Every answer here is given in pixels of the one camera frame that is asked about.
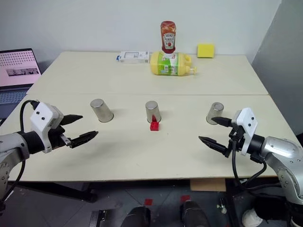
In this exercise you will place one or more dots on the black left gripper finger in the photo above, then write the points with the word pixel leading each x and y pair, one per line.
pixel 71 119
pixel 84 139

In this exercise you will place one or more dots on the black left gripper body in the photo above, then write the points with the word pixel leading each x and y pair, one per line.
pixel 55 138

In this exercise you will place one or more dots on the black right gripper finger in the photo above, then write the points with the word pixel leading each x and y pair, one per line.
pixel 214 144
pixel 223 121

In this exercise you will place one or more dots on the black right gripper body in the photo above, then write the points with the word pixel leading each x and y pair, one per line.
pixel 237 139

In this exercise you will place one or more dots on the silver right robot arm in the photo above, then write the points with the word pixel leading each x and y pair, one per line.
pixel 281 153

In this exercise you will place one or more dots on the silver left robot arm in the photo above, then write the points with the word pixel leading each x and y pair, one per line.
pixel 14 146

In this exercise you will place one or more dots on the steel cup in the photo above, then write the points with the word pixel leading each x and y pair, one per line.
pixel 152 111
pixel 101 111
pixel 214 111

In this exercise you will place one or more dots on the brown cardboard piece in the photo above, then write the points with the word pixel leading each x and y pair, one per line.
pixel 207 185

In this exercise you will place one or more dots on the red toy brick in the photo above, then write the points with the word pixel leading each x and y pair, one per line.
pixel 155 126

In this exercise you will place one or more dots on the dark rounded shape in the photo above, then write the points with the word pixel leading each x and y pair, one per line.
pixel 139 217
pixel 193 215

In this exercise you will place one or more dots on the yellow sponge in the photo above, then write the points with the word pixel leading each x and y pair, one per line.
pixel 205 50

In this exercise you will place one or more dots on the grey laptop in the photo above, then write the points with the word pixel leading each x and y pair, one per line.
pixel 16 68

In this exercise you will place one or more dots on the white shoe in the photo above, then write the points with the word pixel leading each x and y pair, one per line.
pixel 252 217

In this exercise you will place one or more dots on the yellow pump bottle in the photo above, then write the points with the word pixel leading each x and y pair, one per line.
pixel 168 65

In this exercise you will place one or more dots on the grey partition panel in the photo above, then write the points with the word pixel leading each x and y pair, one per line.
pixel 279 59

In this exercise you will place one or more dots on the white flat box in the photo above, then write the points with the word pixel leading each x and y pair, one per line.
pixel 133 56

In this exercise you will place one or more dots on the red ketchup bottle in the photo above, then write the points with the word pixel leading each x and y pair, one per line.
pixel 168 37

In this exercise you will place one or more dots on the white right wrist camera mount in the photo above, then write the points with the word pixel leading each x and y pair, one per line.
pixel 247 123

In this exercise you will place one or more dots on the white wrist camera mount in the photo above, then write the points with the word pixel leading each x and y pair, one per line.
pixel 247 123
pixel 42 116

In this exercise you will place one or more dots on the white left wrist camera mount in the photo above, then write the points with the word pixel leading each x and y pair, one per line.
pixel 42 116

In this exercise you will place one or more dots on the black table frame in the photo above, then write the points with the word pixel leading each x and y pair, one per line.
pixel 71 191

